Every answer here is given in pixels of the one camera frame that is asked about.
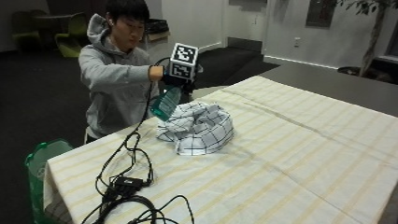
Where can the green translucent plastic bottle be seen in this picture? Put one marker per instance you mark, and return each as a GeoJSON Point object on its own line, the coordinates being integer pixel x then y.
{"type": "Point", "coordinates": [166, 104]}

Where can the white cube with black markers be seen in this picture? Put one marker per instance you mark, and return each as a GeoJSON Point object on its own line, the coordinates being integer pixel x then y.
{"type": "Point", "coordinates": [184, 61]}

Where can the white checked kitchen cloth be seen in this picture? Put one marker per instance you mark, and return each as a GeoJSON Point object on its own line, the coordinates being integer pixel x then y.
{"type": "Point", "coordinates": [199, 129]}

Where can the the person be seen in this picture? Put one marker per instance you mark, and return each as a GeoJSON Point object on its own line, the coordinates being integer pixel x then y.
{"type": "Point", "coordinates": [113, 93]}

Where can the black basket on cardboard box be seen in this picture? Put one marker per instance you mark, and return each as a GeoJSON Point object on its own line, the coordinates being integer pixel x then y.
{"type": "Point", "coordinates": [156, 29]}

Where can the cream striped tablecloth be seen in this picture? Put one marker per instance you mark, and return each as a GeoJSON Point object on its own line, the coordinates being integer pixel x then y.
{"type": "Point", "coordinates": [266, 155]}

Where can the green chair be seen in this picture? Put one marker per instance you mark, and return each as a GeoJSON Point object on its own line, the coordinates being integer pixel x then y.
{"type": "Point", "coordinates": [25, 31]}
{"type": "Point", "coordinates": [71, 37]}

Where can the small black hub box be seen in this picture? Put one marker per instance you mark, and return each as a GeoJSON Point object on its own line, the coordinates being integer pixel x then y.
{"type": "Point", "coordinates": [129, 183]}

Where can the dark round table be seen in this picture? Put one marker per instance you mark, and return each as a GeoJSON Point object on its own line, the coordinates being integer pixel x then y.
{"type": "Point", "coordinates": [53, 18]}

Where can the dark plant pot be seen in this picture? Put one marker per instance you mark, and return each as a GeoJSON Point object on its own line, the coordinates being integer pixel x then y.
{"type": "Point", "coordinates": [373, 74]}

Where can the green plastic bag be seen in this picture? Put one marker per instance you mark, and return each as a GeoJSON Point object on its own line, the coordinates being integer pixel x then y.
{"type": "Point", "coordinates": [37, 174]}

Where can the indoor tree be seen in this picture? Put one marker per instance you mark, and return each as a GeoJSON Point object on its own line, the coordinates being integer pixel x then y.
{"type": "Point", "coordinates": [373, 34]}

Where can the white wall outlet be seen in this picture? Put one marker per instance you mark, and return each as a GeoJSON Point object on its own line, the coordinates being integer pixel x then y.
{"type": "Point", "coordinates": [298, 42]}

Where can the dark wall panel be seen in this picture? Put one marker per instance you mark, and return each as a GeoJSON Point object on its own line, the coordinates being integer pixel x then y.
{"type": "Point", "coordinates": [322, 12]}

